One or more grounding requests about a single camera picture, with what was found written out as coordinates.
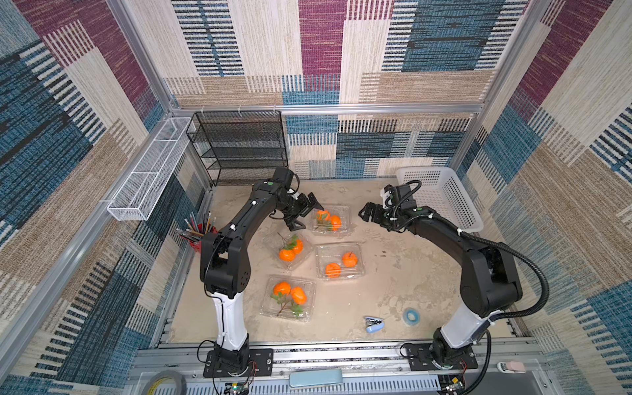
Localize pink white small device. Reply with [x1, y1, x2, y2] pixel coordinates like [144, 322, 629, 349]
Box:
[496, 361, 527, 375]

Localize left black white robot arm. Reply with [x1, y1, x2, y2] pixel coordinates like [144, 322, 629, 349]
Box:
[200, 167, 323, 378]

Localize white plastic perforated basket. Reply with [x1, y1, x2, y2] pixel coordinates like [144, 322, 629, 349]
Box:
[395, 166, 484, 233]

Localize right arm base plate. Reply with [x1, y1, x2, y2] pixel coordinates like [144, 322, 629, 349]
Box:
[399, 342, 479, 371]

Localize grey tape roll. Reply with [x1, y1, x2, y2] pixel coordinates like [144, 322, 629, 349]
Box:
[140, 369, 188, 395]

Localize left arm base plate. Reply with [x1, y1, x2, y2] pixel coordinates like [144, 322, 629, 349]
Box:
[202, 347, 274, 379]

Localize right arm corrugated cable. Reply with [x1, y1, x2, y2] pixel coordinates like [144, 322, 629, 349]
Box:
[458, 230, 551, 395]

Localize black wire shelf rack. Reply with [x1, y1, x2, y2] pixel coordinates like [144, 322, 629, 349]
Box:
[187, 110, 289, 186]

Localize light blue bar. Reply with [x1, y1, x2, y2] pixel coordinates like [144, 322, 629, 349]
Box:
[288, 369, 343, 388]

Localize orange pair in front container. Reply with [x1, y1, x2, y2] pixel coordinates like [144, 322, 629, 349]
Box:
[270, 281, 309, 318]

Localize clear clamshell container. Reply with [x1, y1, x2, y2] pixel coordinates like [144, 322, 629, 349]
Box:
[315, 242, 366, 281]
[307, 204, 352, 237]
[263, 225, 314, 272]
[260, 276, 317, 322]

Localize clear clamshell container back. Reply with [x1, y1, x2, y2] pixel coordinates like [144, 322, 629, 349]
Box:
[307, 204, 352, 237]

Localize orange pair in left container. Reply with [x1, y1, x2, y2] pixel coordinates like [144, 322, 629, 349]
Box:
[278, 235, 304, 263]

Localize orange pair in container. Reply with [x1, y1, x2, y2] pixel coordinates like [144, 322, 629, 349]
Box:
[270, 281, 309, 318]
[278, 235, 304, 263]

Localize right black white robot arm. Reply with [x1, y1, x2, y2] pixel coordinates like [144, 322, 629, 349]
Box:
[359, 202, 523, 368]

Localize clear clamshell container front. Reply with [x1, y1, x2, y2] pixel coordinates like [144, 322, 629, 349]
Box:
[260, 276, 317, 322]

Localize orange pair with leaves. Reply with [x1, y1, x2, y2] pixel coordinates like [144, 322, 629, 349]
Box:
[314, 210, 342, 233]

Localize red pencil cup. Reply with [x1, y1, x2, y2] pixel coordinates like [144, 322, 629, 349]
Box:
[176, 212, 218, 253]

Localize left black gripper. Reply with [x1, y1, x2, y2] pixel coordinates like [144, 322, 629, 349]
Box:
[279, 193, 327, 232]

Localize white wire mesh tray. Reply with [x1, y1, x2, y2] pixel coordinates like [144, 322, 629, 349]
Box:
[107, 118, 190, 222]

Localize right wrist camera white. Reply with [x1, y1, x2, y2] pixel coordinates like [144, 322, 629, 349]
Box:
[380, 184, 411, 209]

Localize blue tape roll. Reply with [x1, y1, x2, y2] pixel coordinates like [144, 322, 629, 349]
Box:
[403, 308, 421, 326]

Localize blue stapler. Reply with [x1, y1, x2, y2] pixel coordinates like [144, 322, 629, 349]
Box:
[364, 316, 385, 333]

